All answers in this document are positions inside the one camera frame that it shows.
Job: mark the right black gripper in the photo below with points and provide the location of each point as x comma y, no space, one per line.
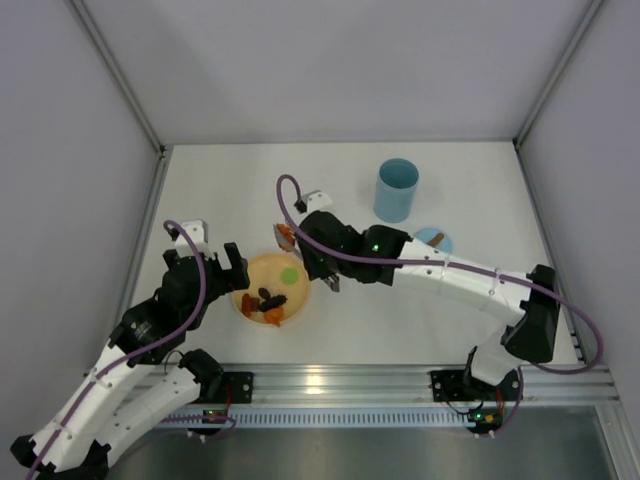
310,255

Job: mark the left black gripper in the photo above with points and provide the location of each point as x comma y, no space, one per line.
220,273

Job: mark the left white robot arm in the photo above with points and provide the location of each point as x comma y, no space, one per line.
95,428

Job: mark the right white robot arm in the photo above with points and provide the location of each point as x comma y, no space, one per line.
534,339

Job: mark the blue lunch box cup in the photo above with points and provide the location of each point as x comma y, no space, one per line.
396,183

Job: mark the beige round plate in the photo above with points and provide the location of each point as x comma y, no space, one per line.
264,272

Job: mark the black spiky sea cucumber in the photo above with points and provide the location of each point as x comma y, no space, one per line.
272,303

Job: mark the green round cookie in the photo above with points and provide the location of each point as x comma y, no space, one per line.
289,276

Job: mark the orange fried drumstick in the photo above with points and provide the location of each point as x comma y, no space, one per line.
274,316

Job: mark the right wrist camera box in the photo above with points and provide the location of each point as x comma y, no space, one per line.
316,200

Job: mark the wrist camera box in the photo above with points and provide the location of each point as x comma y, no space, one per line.
316,200
196,230

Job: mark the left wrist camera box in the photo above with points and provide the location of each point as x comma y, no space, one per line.
196,230

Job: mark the left aluminium frame post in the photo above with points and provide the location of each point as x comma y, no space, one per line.
91,29

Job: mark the aluminium frame post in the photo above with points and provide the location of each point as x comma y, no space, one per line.
91,29
584,340

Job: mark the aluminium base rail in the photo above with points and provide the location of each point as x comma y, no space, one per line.
333,386

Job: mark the blue lid with brown handle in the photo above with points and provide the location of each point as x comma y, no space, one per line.
436,238

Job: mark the white slotted cable duct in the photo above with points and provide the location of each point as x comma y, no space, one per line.
345,418

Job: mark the right aluminium frame post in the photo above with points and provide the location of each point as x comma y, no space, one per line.
584,340

